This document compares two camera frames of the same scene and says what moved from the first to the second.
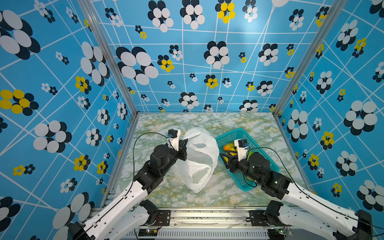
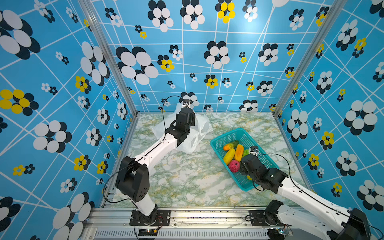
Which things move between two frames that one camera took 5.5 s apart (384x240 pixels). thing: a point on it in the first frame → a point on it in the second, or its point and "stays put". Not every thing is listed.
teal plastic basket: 240,178 stays put
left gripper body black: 173,155 → 192,122
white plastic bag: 202,154 → 202,126
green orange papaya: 229,146 stays put
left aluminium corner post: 88,8 stays put
